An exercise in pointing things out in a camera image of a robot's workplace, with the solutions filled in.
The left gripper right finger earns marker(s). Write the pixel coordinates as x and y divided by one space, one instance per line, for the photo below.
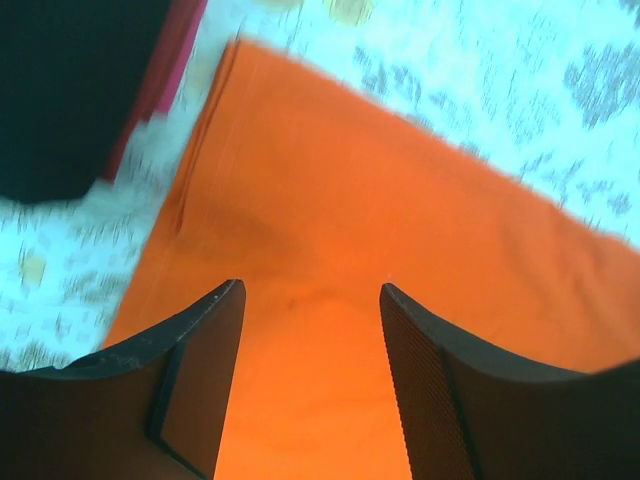
472 410

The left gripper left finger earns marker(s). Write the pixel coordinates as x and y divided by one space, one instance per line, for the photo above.
152 406

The orange t-shirt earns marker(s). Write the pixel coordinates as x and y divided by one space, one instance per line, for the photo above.
315 198

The floral patterned table mat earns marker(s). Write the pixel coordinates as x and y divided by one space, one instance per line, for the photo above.
546 91

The folded black t-shirt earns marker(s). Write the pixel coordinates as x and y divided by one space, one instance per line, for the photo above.
70 73

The folded red t-shirt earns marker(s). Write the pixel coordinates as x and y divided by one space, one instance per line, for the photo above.
163 74

